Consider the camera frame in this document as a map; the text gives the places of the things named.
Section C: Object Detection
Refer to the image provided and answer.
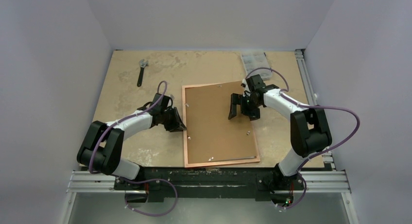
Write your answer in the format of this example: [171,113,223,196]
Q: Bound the clear plastic screw box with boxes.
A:
[240,51,272,81]

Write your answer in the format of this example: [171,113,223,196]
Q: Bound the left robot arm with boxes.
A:
[76,93,186,190]

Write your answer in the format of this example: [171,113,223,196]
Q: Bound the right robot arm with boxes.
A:
[228,75,332,190]

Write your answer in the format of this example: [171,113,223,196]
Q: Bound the black adjustable wrench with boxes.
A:
[137,59,148,87]

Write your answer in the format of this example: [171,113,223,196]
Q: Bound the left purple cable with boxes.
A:
[88,81,178,218]

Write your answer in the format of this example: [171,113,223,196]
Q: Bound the purple cable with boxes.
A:
[245,67,361,211]
[88,81,178,218]

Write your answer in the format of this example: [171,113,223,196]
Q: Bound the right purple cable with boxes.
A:
[245,67,361,211]

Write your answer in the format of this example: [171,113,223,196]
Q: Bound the red picture frame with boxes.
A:
[182,81,261,169]

